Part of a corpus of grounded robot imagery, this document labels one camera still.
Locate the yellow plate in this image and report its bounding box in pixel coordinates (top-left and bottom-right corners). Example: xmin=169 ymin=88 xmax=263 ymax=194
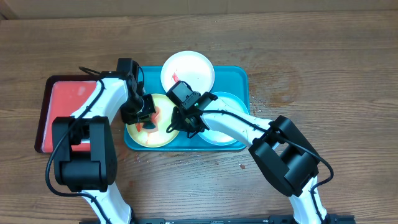
xmin=126 ymin=94 xmax=179 ymax=148

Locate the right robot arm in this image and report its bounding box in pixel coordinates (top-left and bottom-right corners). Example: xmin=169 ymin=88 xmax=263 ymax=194
xmin=167 ymin=92 xmax=327 ymax=223

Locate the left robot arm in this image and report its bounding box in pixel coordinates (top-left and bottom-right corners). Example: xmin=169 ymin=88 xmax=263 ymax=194
xmin=45 ymin=58 xmax=156 ymax=223

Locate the teal plastic tray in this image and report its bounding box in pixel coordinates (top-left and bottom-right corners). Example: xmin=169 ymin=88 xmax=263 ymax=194
xmin=143 ymin=66 xmax=250 ymax=151

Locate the red and black tray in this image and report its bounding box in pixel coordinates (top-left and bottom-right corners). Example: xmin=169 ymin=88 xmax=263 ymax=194
xmin=34 ymin=75 xmax=96 ymax=153

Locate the light blue plate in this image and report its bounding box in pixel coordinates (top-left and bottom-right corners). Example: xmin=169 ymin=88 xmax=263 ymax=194
xmin=199 ymin=91 xmax=249 ymax=146

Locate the white plate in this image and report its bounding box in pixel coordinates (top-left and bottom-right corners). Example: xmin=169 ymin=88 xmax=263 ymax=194
xmin=160 ymin=51 xmax=215 ymax=94

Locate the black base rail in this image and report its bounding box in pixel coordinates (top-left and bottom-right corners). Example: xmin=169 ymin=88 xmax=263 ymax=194
xmin=79 ymin=214 xmax=356 ymax=224

